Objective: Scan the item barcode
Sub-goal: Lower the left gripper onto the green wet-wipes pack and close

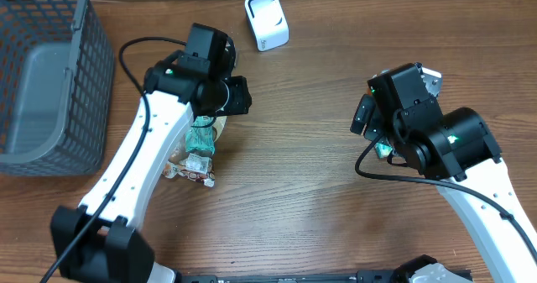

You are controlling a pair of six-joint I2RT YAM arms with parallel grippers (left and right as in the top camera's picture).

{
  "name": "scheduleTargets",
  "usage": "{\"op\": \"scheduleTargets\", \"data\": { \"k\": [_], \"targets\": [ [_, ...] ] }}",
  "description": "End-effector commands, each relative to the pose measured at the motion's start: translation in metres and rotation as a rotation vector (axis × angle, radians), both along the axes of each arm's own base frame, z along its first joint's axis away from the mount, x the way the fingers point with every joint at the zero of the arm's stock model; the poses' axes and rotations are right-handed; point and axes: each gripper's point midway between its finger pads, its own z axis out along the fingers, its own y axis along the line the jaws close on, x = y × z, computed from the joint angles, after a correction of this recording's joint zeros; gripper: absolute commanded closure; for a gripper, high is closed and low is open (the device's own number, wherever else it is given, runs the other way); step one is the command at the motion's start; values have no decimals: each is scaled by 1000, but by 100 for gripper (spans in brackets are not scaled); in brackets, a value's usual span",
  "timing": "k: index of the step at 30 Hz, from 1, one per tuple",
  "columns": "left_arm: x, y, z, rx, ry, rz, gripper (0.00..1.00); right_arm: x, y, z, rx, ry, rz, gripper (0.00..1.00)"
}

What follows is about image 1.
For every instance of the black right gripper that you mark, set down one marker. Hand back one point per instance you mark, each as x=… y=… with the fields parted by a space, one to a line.
x=372 y=121

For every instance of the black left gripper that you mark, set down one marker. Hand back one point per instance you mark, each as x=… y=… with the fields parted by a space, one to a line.
x=240 y=96

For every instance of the teal Kleenex tissue pack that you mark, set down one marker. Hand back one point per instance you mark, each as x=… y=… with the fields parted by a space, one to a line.
x=382 y=150

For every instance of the teal snack bar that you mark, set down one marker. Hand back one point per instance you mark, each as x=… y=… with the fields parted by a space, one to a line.
x=200 y=139

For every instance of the brown snack pouch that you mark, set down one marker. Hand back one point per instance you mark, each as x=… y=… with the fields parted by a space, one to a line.
x=191 y=166

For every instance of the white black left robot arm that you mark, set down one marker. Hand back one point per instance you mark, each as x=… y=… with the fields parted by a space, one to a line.
x=101 y=240

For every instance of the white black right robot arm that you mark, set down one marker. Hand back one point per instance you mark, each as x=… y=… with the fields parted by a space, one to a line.
x=457 y=153

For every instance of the white barcode scanner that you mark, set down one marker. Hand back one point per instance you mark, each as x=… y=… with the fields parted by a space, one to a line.
x=268 y=23

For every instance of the dark grey plastic basket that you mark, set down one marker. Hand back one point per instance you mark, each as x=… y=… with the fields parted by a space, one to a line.
x=57 y=70

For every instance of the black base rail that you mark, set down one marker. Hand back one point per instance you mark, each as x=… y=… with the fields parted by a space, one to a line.
x=362 y=276

